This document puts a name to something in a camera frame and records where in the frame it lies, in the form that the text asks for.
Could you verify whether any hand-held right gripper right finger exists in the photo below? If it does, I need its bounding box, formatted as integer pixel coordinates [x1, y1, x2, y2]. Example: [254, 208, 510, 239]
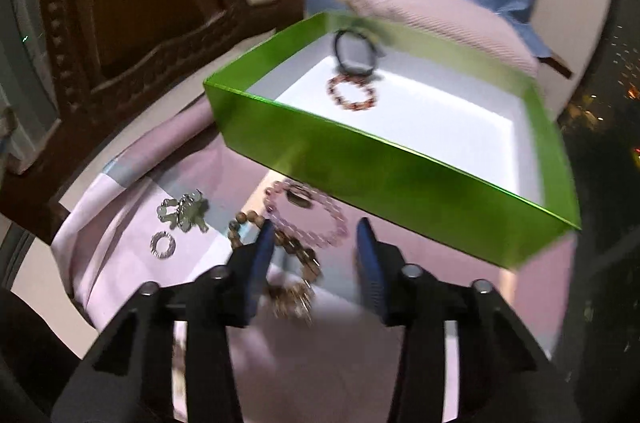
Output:
[355, 218, 583, 423]

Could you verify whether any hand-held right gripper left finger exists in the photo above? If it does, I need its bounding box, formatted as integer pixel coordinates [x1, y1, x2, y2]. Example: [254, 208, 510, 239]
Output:
[50, 219, 277, 423]

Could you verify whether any wooden bead bracelet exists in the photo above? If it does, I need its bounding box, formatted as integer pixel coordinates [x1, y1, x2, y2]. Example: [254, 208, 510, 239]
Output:
[227, 210, 323, 284]

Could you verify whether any pink beaded bracelet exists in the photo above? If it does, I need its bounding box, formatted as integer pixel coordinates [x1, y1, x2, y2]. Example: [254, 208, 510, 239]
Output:
[263, 182, 348, 249]

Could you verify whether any gold chunky bracelet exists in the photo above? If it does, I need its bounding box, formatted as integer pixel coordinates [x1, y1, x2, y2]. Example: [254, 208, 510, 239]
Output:
[265, 280, 316, 321]

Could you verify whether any green jewelry box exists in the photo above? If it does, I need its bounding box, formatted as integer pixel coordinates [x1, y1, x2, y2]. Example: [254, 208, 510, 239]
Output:
[202, 12, 582, 274]

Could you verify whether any silver green charm bracelet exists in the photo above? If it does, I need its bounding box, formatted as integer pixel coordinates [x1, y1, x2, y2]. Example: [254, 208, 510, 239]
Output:
[157, 190, 211, 234]

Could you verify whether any small silver ring bracelet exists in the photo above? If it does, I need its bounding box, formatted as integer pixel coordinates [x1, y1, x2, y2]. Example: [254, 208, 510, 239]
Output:
[151, 230, 177, 260]

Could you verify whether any pink striped blanket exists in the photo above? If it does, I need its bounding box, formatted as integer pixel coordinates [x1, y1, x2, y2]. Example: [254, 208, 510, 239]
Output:
[52, 93, 576, 423]

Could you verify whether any pink rolled towel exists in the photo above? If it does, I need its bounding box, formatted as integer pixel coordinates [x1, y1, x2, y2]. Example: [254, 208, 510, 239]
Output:
[337, 0, 540, 79]

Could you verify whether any night window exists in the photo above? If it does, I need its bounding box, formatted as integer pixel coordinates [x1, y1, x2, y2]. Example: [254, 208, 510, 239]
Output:
[555, 0, 640, 354]

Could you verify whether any red-brown beaded bracelet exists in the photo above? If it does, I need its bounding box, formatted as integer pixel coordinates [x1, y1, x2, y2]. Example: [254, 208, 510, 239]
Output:
[326, 73, 376, 110]

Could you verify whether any black bracelet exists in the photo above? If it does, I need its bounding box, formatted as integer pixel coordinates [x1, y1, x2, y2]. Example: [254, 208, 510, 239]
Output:
[334, 29, 381, 76]

